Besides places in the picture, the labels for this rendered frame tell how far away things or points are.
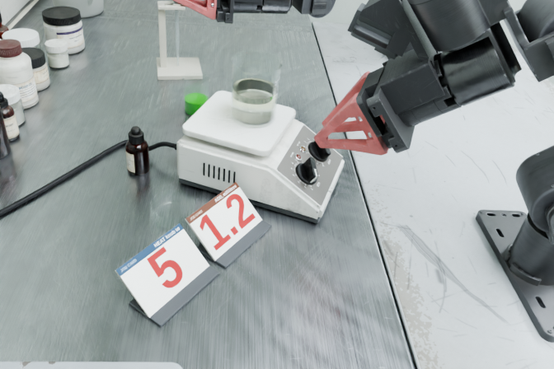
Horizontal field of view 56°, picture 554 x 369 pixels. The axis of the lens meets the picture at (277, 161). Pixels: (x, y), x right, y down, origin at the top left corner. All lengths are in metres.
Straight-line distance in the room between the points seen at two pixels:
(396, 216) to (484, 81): 0.26
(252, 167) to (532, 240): 0.33
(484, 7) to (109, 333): 0.45
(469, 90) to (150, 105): 0.54
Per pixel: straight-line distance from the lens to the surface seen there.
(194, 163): 0.67
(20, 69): 0.88
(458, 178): 0.81
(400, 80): 0.51
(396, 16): 0.50
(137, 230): 0.65
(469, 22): 0.49
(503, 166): 0.88
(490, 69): 0.51
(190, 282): 0.58
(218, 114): 0.69
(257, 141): 0.64
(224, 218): 0.62
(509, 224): 0.75
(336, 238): 0.65
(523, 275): 0.67
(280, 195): 0.64
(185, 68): 0.99
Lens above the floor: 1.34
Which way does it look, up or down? 35 degrees down
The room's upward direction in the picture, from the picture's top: 6 degrees clockwise
